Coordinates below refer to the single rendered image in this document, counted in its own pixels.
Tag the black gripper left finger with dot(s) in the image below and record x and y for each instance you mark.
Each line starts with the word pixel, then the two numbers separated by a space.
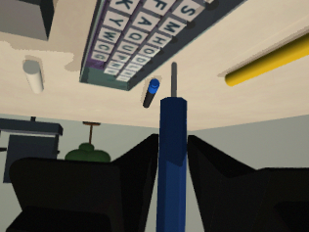
pixel 121 189

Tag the yellow cylinder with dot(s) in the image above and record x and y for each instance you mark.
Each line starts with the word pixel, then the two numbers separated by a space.
pixel 292 51

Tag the grey cylinder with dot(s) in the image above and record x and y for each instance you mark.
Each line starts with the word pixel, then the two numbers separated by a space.
pixel 33 74

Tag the dark grey and purple keyboard panel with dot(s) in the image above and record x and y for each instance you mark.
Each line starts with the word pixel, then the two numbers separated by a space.
pixel 130 39

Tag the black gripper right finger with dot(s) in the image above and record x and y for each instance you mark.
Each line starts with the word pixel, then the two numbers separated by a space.
pixel 234 197

